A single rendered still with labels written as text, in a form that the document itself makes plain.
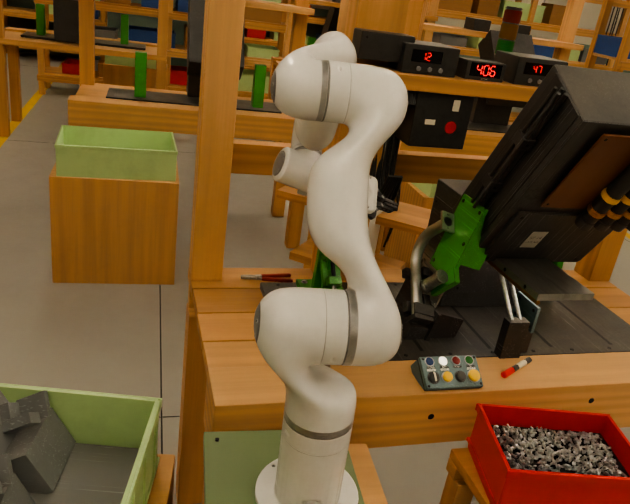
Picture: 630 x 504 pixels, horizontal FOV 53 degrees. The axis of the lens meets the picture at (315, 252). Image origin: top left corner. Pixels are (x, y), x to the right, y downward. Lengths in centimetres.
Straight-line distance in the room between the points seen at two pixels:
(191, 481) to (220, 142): 119
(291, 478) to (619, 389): 98
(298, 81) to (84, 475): 80
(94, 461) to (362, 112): 81
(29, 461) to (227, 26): 108
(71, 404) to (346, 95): 77
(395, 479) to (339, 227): 176
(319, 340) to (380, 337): 9
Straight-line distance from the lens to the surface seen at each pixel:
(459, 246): 165
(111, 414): 131
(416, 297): 170
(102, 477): 129
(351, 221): 98
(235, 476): 126
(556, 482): 140
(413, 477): 266
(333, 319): 95
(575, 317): 209
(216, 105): 171
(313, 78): 104
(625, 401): 187
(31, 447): 124
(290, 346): 95
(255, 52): 845
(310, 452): 109
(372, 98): 105
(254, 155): 185
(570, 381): 174
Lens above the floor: 174
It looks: 23 degrees down
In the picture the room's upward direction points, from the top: 8 degrees clockwise
